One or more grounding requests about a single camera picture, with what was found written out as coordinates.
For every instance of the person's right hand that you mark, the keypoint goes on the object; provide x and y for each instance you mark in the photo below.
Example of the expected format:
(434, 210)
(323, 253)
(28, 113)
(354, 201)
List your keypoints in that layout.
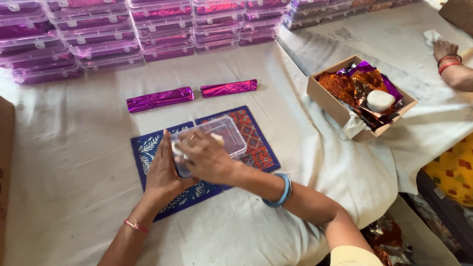
(210, 160)

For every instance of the purple foil wrapped bar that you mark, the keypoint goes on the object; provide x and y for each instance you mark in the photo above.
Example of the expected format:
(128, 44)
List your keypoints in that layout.
(159, 99)
(228, 88)

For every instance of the orange foil sheets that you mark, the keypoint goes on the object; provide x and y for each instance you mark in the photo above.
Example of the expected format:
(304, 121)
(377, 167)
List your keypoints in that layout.
(340, 87)

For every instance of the blue bangle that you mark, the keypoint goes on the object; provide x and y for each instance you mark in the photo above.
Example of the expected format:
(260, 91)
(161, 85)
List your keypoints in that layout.
(282, 192)

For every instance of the blue leaf print mat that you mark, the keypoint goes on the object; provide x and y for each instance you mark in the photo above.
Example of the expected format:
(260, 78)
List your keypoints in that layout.
(147, 147)

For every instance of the open cardboard box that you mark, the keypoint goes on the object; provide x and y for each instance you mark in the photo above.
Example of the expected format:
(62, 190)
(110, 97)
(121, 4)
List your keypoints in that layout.
(325, 98)

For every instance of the stacks of clear foil-filled boxes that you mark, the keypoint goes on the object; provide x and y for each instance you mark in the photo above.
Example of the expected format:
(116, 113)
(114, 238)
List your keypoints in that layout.
(103, 37)

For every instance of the smudged white table sheet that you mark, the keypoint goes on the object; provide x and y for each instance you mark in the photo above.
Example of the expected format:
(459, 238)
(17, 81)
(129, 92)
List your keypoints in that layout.
(369, 40)

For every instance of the white paper lining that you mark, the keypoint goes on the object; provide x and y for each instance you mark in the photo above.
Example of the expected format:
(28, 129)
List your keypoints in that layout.
(354, 125)

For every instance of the red and black bangles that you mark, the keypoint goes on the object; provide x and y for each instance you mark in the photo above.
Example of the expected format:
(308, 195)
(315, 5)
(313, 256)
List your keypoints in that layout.
(449, 63)

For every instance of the person's left fingers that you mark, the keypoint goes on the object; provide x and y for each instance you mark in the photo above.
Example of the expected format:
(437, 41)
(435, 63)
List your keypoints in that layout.
(164, 147)

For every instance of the person's pale yellow sleeve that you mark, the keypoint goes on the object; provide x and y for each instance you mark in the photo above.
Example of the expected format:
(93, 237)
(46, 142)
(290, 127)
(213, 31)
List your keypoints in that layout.
(354, 256)

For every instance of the dark bag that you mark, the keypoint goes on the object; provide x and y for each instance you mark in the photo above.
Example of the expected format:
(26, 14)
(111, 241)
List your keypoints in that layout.
(443, 214)

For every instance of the person's right fingers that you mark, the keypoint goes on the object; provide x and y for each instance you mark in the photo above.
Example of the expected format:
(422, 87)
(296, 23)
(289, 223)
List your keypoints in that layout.
(192, 147)

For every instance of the white oval soap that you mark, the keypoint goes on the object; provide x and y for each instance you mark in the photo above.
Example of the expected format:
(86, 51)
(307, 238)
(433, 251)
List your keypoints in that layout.
(380, 101)

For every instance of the person's left hand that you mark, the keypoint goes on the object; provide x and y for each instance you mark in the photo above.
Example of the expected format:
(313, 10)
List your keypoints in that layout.
(162, 177)

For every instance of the flat brown cardboard panel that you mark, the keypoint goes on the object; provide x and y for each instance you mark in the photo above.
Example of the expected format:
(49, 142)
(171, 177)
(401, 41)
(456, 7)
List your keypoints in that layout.
(5, 166)

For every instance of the purple foil sheet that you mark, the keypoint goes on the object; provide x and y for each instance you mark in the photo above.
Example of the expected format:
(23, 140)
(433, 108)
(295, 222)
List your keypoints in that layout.
(364, 67)

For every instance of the white wiping cloth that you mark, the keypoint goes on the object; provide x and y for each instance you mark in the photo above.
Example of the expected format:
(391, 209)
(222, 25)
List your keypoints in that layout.
(177, 150)

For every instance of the large white table sheet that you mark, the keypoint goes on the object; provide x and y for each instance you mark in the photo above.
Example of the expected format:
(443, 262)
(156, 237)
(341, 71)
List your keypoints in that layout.
(74, 155)

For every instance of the red patterned blue-bordered mat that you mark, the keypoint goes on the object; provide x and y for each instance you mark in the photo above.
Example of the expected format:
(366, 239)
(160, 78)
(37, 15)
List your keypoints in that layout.
(255, 144)

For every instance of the heap of crumpled foil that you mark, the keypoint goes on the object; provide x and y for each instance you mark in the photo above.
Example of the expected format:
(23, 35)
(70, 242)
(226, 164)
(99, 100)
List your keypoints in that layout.
(386, 240)

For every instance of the small white cloth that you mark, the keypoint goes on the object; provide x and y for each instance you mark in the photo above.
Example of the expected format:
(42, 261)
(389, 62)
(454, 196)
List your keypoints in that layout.
(431, 37)

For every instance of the brown cardboard carton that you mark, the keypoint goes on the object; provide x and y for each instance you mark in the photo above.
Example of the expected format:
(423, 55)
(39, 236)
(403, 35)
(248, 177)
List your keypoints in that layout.
(458, 11)

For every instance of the clear plastic box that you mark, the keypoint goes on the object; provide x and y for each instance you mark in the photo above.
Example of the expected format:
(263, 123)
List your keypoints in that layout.
(231, 138)

